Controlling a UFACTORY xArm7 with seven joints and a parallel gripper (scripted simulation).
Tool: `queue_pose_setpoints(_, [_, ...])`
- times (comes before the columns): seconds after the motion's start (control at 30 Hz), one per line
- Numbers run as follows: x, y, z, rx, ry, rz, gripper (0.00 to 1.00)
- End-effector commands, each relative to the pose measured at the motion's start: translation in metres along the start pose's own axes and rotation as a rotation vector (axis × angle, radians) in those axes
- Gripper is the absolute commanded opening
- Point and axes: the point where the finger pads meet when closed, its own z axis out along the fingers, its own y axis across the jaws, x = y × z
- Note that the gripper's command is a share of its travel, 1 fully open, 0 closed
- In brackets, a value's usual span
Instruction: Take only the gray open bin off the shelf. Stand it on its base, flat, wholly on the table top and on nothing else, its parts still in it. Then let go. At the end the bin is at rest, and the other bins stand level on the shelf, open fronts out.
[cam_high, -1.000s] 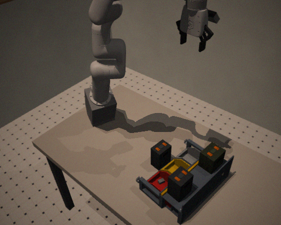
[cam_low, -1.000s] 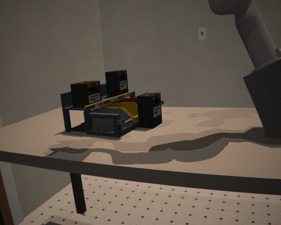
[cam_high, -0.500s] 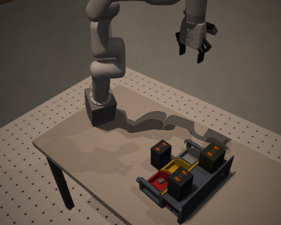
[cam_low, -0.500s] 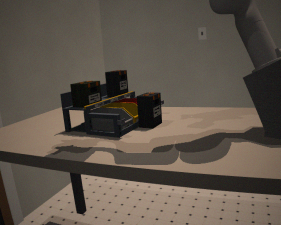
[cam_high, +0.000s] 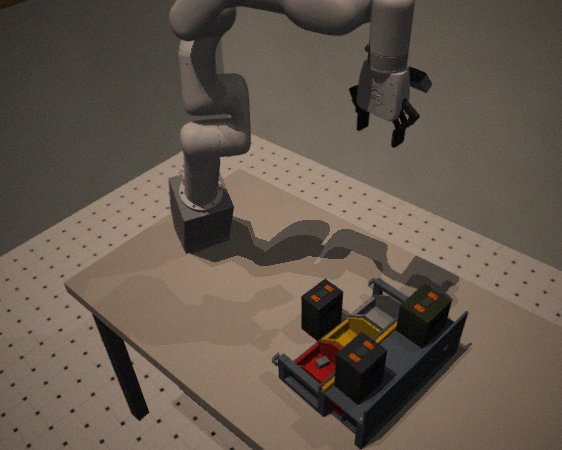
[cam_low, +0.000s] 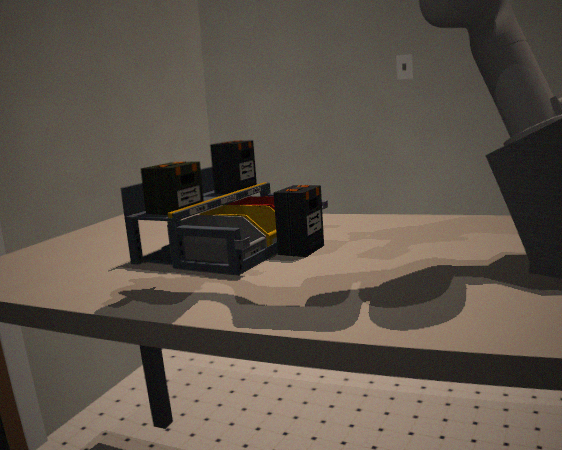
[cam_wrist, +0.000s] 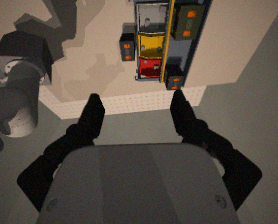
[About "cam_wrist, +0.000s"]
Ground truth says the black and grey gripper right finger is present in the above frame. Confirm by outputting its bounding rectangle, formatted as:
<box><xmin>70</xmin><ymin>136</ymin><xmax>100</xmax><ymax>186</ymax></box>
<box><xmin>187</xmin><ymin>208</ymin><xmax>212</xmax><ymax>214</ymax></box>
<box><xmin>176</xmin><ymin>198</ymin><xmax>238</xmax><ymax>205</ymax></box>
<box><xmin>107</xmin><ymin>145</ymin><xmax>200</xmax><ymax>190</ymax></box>
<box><xmin>170</xmin><ymin>90</ymin><xmax>262</xmax><ymax>211</ymax></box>

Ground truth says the red open bin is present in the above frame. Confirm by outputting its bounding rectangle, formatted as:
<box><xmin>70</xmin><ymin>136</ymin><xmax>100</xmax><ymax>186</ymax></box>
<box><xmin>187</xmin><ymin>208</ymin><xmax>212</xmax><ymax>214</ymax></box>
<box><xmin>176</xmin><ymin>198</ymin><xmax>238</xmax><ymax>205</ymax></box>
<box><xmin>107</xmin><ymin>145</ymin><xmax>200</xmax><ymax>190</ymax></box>
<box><xmin>139</xmin><ymin>56</ymin><xmax>162</xmax><ymax>77</ymax></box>

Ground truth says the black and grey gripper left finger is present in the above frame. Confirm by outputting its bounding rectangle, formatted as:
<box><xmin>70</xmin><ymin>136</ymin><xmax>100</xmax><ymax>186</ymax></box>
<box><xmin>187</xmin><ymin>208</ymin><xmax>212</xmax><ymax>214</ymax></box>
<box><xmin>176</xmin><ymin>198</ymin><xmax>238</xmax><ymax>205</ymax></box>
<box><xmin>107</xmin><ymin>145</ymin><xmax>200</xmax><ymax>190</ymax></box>
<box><xmin>17</xmin><ymin>93</ymin><xmax>105</xmax><ymax>213</ymax></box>

